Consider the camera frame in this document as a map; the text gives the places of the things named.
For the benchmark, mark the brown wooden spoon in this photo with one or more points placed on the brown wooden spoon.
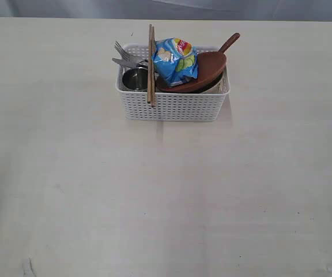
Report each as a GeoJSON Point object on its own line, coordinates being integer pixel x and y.
{"type": "Point", "coordinates": [229, 42]}

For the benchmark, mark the wooden chopstick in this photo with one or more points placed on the wooden chopstick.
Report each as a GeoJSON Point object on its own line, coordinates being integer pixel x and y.
{"type": "Point", "coordinates": [149, 89]}
{"type": "Point", "coordinates": [153, 86]}

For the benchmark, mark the silver metal fork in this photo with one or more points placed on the silver metal fork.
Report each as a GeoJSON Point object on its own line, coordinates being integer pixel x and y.
{"type": "Point", "coordinates": [124, 54]}

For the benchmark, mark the pale green ceramic bowl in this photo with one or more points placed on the pale green ceramic bowl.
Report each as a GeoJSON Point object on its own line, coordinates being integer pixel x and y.
{"type": "Point", "coordinates": [212, 87]}

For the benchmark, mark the stainless steel cup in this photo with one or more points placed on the stainless steel cup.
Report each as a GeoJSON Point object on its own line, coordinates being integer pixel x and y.
{"type": "Point", "coordinates": [136, 79]}

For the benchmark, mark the blue snack chip bag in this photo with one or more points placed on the blue snack chip bag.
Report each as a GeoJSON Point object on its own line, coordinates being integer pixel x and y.
{"type": "Point", "coordinates": [175, 60]}

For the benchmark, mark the white plastic woven basket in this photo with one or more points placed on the white plastic woven basket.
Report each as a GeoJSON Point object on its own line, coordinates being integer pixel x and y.
{"type": "Point", "coordinates": [196, 107]}

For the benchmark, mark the brown round plate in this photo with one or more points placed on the brown round plate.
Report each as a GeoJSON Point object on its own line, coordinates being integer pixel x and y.
{"type": "Point", "coordinates": [210, 65]}

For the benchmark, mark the silver table knife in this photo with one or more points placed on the silver table knife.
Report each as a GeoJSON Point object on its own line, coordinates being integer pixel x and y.
{"type": "Point", "coordinates": [129, 64]}

